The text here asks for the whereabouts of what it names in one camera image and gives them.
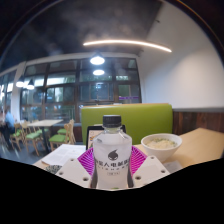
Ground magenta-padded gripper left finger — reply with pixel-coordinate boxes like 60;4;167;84
54;147;96;189

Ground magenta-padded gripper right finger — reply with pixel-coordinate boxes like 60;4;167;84
128;145;170;188

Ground clear black-capped drink bottle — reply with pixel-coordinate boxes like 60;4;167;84
92;114;134;191

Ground white printed paper sheet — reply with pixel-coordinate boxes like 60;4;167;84
40;143;87;167

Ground white ceramic bowl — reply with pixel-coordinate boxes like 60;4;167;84
140;132;184;164

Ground black tablet with stickers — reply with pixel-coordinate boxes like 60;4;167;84
85;124;127;151

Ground green upholstered booth bench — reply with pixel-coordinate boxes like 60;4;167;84
80;103;174;146

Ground wooden green-cushioned chairs group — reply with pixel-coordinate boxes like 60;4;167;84
8;119;77;157

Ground light wooden dining table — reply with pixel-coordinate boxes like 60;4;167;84
28;119;65;153

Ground person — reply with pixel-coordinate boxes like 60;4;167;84
1;107;16;148

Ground dark pendant lamp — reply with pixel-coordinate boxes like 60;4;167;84
25;79;36;91
15;77;26;89

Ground round ceiling light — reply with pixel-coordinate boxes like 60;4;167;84
92;68;106;77
89;54;106;66

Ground long curved strip light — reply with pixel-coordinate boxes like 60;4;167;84
82;39;173;54

